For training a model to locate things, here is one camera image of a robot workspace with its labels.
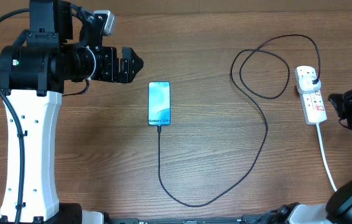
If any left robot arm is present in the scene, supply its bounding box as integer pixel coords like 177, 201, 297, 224
0, 1, 144, 223

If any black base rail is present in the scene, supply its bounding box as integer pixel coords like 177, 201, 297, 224
105, 212, 275, 224

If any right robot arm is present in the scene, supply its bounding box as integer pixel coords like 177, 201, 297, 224
267, 90, 352, 223

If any white power strip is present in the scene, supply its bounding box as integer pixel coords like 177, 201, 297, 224
295, 65, 327, 125

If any white charger plug adapter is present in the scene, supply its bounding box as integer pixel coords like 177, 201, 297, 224
297, 77, 322, 94

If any black USB charging cable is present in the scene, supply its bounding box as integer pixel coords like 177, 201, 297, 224
156, 34, 322, 208

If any Samsung Galaxy smartphone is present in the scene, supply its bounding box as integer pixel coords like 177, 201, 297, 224
147, 82, 171, 126

